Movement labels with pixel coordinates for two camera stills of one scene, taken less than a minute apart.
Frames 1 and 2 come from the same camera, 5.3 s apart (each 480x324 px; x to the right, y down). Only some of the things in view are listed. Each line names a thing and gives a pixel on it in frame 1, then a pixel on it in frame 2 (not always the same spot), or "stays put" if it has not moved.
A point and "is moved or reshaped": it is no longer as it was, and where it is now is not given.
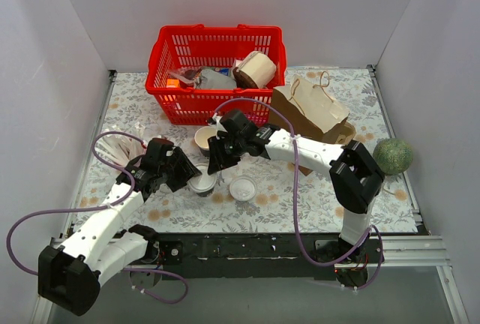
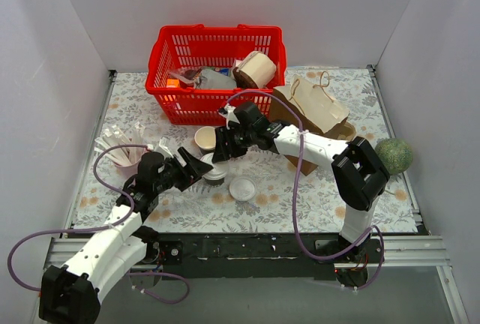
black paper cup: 202,136 stays put
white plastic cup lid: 243,188 stays put
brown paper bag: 314,109 stays put
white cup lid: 203,182 is moved or reshaped
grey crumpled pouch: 213,79 stays put
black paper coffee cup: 206,193 -> 214,183
